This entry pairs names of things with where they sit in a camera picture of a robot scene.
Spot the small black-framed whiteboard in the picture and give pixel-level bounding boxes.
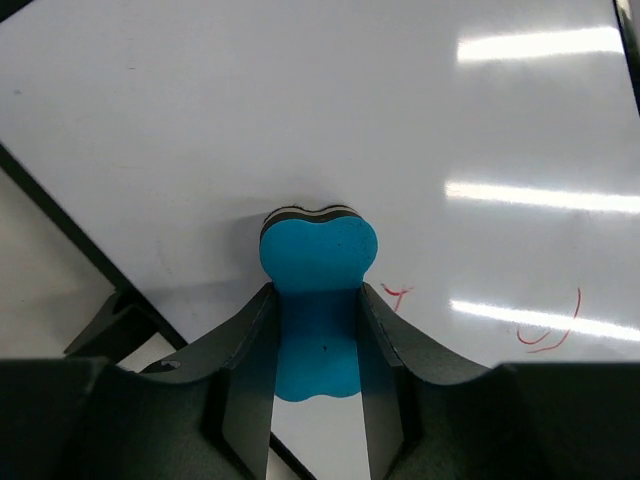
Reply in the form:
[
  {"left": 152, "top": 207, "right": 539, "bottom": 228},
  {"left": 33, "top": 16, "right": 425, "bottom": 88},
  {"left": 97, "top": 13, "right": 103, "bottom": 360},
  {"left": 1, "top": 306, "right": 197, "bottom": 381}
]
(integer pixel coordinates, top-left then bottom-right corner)
[{"left": 1, "top": 1, "right": 639, "bottom": 479}]

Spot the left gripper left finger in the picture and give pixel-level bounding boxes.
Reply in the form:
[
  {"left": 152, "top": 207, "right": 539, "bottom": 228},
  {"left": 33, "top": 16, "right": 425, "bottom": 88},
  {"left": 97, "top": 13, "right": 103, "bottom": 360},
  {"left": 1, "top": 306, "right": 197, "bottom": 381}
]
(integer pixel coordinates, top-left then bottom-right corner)
[{"left": 1, "top": 284, "right": 279, "bottom": 479}]

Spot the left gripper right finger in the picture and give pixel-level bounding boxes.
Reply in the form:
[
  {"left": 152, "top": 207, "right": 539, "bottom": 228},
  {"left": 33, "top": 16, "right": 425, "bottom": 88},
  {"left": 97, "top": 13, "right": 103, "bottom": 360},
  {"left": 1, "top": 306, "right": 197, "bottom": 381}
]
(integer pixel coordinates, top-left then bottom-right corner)
[{"left": 356, "top": 285, "right": 639, "bottom": 479}]

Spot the blue bone-shaped eraser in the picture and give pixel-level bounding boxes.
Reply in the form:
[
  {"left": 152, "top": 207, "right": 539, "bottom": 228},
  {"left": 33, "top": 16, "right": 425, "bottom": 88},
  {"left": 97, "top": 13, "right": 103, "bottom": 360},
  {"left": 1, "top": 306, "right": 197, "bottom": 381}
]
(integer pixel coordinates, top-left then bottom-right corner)
[{"left": 259, "top": 205, "right": 378, "bottom": 402}]

